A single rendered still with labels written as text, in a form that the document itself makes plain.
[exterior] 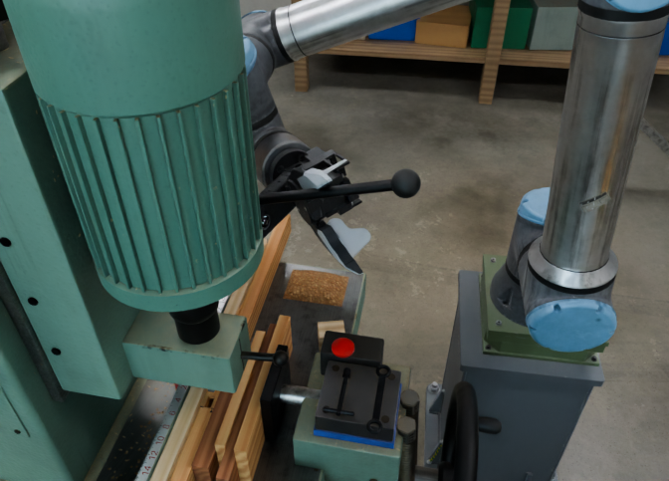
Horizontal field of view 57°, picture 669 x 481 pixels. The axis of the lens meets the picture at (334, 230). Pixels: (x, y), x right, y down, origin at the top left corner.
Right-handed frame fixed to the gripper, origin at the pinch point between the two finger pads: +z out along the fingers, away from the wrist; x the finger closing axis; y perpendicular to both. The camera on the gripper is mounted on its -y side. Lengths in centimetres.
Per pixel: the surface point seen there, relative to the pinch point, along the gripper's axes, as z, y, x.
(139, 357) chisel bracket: -3.6, -28.5, 3.5
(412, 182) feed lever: 5.9, 8.1, -5.8
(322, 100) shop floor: -238, 92, 95
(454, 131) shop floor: -178, 132, 115
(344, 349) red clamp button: 5.1, -6.4, 12.3
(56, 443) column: -8.0, -43.6, 12.2
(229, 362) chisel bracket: 3.7, -19.6, 5.3
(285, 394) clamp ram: 2.3, -15.6, 16.5
